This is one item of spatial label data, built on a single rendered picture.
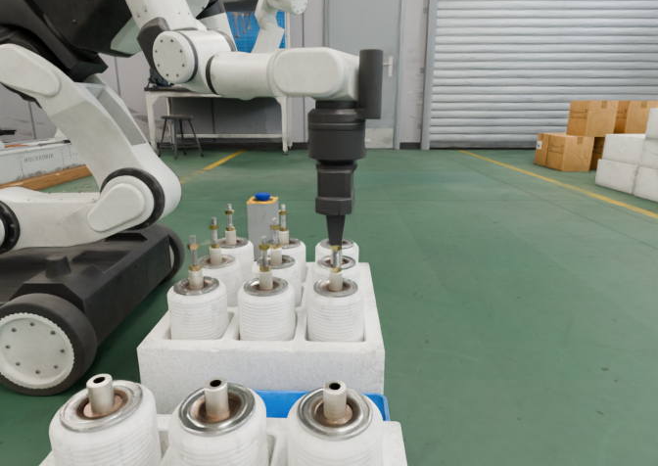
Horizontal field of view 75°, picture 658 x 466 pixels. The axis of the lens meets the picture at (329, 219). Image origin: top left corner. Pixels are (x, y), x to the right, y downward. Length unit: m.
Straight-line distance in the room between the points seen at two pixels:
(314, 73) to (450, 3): 5.43
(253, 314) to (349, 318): 0.15
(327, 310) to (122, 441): 0.34
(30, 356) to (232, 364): 0.45
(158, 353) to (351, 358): 0.30
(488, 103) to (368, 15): 1.89
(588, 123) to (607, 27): 2.58
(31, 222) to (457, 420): 1.01
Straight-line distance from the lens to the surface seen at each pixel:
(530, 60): 6.26
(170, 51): 0.75
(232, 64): 0.72
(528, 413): 0.94
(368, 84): 0.63
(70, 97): 1.07
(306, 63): 0.62
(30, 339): 1.01
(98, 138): 1.08
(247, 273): 0.96
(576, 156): 4.31
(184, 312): 0.74
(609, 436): 0.95
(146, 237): 1.28
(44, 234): 1.19
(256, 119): 5.86
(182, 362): 0.75
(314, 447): 0.44
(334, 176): 0.63
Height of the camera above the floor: 0.55
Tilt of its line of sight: 15 degrees down
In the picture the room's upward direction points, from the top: straight up
